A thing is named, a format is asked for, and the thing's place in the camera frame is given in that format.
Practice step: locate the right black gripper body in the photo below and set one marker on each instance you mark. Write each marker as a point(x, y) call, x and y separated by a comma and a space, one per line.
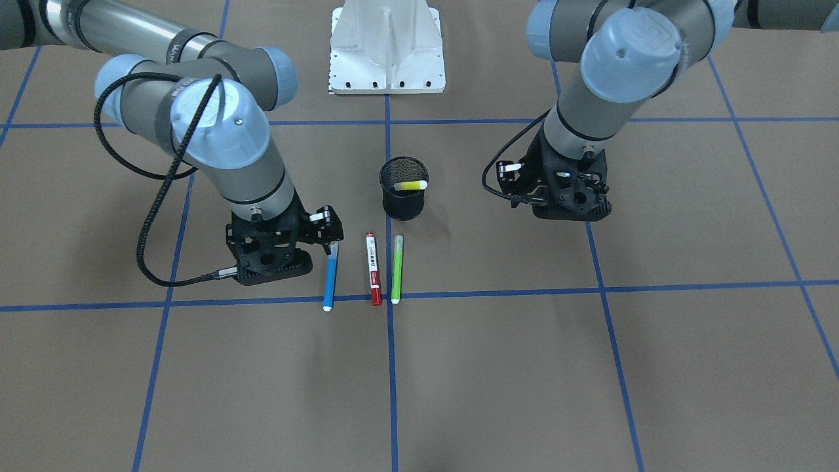
point(326, 227)

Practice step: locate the green highlighter pen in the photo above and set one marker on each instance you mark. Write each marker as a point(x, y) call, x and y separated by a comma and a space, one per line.
point(398, 257)

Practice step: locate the black mesh pen holder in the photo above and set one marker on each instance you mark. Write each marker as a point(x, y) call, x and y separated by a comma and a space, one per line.
point(403, 180)

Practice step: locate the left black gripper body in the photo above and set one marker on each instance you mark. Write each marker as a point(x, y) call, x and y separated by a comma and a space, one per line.
point(507, 176)

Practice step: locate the blue highlighter pen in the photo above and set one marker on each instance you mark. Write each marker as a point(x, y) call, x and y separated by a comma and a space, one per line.
point(330, 280)

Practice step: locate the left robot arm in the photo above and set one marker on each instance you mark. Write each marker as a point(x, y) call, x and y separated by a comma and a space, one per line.
point(627, 52)

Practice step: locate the red whiteboard marker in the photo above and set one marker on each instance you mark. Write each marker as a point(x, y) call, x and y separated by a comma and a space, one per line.
point(373, 269)

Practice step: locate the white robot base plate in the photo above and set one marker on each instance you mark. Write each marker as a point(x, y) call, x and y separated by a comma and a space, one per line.
point(386, 47)

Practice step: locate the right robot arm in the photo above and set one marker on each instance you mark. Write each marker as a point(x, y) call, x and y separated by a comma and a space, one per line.
point(172, 101)

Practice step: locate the yellow highlighter pen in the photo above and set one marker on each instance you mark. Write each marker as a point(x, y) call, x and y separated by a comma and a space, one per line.
point(411, 185)

